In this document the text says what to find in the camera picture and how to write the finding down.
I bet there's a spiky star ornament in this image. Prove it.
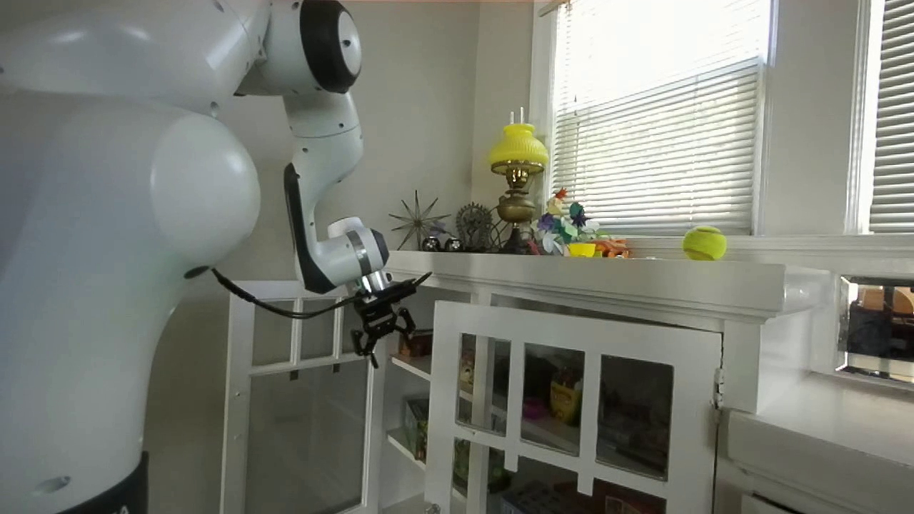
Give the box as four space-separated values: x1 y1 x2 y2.
386 187 453 255

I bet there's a white cabinet body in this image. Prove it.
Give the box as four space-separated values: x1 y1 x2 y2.
375 245 833 514

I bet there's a white window blind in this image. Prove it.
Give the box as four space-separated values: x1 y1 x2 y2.
866 0 914 233
548 53 765 233

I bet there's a yellow-green tennis ball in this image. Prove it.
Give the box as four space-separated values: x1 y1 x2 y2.
679 222 732 266

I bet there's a yellow shade brass oil lamp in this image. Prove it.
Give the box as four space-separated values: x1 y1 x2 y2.
486 106 553 257

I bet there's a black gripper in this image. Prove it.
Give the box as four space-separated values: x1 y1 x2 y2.
348 296 421 372

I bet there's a small yellow pot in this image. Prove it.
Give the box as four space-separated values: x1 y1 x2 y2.
546 377 585 429

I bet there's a green patterned box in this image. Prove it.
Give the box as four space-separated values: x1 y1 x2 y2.
401 390 432 466

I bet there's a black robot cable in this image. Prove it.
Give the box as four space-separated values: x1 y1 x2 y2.
209 266 366 322

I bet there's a white glass-paned cabinet door with knob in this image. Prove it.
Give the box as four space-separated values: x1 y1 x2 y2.
423 296 726 514

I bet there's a white low drawer unit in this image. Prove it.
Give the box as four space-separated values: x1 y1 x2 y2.
713 366 914 514

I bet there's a colourful toy figure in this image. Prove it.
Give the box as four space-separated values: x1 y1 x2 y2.
535 186 593 259

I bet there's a small orange toy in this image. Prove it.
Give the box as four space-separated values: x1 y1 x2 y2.
598 233 635 262

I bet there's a grey round ornament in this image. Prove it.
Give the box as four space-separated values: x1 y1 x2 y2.
451 199 501 255

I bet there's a mirrored metal frame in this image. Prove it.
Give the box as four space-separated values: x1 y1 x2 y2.
833 270 914 384

